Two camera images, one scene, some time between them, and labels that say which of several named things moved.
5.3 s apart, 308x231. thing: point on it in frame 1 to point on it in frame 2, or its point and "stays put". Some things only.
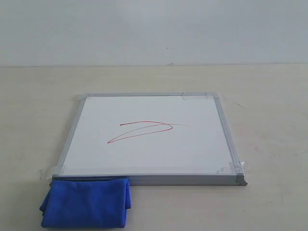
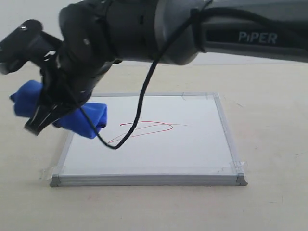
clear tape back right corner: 206,95 stays put
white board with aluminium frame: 150,139 stays put
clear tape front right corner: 236,167 stays put
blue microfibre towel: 91,203 to 88,120
